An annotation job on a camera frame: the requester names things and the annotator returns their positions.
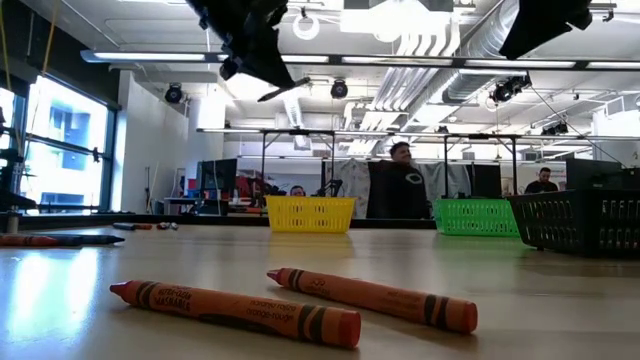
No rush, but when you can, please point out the yellow cable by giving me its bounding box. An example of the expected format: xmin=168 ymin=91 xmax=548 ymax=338
xmin=41 ymin=0 xmax=57 ymax=76

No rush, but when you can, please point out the black ceiling camera cluster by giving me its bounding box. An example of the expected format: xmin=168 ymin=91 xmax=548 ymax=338
xmin=488 ymin=73 xmax=534 ymax=105

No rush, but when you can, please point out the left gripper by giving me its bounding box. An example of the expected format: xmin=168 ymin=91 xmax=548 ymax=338
xmin=184 ymin=0 xmax=313 ymax=104

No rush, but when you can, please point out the white hanging ring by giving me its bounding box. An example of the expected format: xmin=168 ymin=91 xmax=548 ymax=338
xmin=292 ymin=12 xmax=321 ymax=41

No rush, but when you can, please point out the silver ventilation duct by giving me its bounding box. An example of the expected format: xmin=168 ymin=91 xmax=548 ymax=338
xmin=442 ymin=0 xmax=531 ymax=104

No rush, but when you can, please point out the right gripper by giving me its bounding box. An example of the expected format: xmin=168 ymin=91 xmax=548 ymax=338
xmin=498 ymin=0 xmax=594 ymax=61

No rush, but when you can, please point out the yellow plastic basket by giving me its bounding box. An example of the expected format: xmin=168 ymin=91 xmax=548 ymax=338
xmin=264 ymin=195 xmax=357 ymax=234

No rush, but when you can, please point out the large window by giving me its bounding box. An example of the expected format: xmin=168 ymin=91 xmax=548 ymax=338
xmin=0 ymin=74 xmax=119 ymax=214

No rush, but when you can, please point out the white patterned cloth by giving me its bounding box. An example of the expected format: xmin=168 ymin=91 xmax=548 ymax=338
xmin=327 ymin=158 xmax=374 ymax=219

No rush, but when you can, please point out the black metal table frame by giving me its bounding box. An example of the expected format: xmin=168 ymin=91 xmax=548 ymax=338
xmin=0 ymin=212 xmax=439 ymax=232

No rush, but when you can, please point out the black plastic basket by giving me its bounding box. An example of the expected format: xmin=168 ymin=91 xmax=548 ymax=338
xmin=507 ymin=188 xmax=640 ymax=259

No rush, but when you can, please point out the long light bar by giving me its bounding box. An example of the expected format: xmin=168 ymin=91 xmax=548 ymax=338
xmin=79 ymin=48 xmax=640 ymax=71

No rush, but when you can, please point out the black ceiling spot lamp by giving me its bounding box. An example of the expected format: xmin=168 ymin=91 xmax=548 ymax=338
xmin=163 ymin=82 xmax=184 ymax=105
xmin=329 ymin=78 xmax=350 ymax=100

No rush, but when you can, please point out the black computer monitor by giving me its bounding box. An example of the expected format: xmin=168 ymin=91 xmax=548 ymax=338
xmin=198 ymin=158 xmax=239 ymax=192
xmin=564 ymin=157 xmax=624 ymax=191

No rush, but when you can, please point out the green plastic basket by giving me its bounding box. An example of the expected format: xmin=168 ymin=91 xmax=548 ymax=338
xmin=432 ymin=198 xmax=521 ymax=238

